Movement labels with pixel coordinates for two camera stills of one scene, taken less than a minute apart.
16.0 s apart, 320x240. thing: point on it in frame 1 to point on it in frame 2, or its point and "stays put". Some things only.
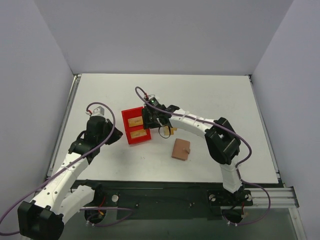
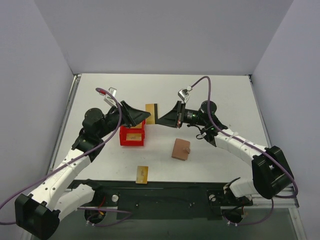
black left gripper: x=114 y=133 to x=127 y=113
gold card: x=138 y=133 to x=133 y=136
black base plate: x=165 y=199 stays put
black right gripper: x=148 y=120 to x=178 y=118
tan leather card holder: x=181 y=149 stays put
